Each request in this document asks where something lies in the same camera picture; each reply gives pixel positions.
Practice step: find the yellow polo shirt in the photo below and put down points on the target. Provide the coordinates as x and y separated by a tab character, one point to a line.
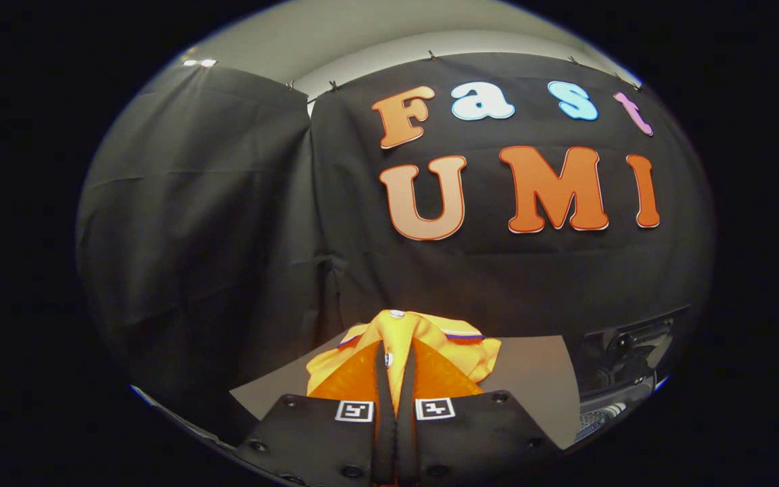
430	331

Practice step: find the grey platform box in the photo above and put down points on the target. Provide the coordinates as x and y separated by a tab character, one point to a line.
538	372

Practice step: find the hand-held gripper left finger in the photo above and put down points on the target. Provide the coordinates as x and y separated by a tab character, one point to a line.
383	392

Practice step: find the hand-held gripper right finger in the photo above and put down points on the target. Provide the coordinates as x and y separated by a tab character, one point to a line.
406	406

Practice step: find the black backdrop cloth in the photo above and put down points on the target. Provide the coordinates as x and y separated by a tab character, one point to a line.
227	203

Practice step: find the dark glass washing machine lid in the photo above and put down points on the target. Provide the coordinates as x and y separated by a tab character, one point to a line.
633	338

